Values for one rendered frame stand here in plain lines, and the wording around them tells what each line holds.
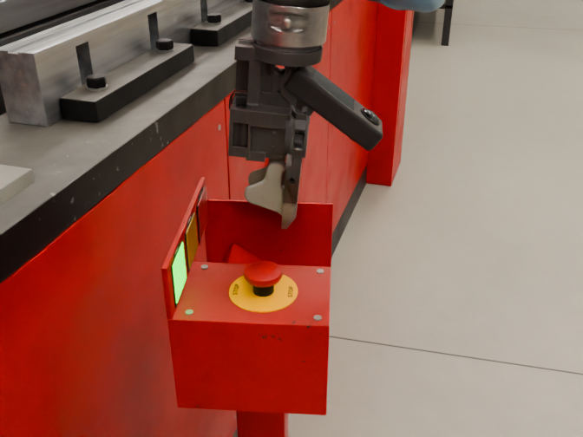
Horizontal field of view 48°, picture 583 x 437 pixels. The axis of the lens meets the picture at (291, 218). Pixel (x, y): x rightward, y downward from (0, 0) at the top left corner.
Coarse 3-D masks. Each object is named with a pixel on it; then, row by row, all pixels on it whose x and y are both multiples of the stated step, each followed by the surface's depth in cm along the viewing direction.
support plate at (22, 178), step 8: (0, 168) 42; (8, 168) 42; (16, 168) 42; (24, 168) 42; (0, 176) 41; (8, 176) 41; (16, 176) 41; (24, 176) 42; (32, 176) 43; (0, 184) 40; (8, 184) 41; (16, 184) 41; (24, 184) 42; (0, 192) 40; (8, 192) 41; (16, 192) 41; (0, 200) 40
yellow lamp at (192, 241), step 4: (192, 220) 71; (192, 224) 71; (188, 228) 69; (192, 228) 71; (196, 228) 73; (188, 232) 69; (192, 232) 71; (196, 232) 73; (188, 236) 69; (192, 236) 71; (196, 236) 73; (188, 240) 69; (192, 240) 71; (196, 240) 73; (188, 244) 69; (192, 244) 71; (196, 244) 73; (188, 248) 69; (192, 248) 71; (196, 248) 73; (188, 252) 69; (192, 252) 71; (188, 256) 70; (192, 256) 71; (188, 260) 70; (192, 260) 71
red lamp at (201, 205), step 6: (204, 192) 77; (204, 198) 77; (198, 204) 74; (204, 204) 77; (198, 210) 74; (204, 210) 77; (198, 216) 74; (204, 216) 77; (204, 222) 77; (204, 228) 77
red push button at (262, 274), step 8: (256, 264) 67; (264, 264) 67; (272, 264) 67; (248, 272) 66; (256, 272) 66; (264, 272) 66; (272, 272) 66; (280, 272) 66; (248, 280) 66; (256, 280) 65; (264, 280) 65; (272, 280) 65; (256, 288) 67; (264, 288) 67; (272, 288) 67; (264, 296) 67
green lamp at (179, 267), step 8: (176, 256) 64; (184, 256) 67; (176, 264) 64; (184, 264) 67; (176, 272) 64; (184, 272) 68; (176, 280) 64; (184, 280) 68; (176, 288) 64; (176, 296) 64
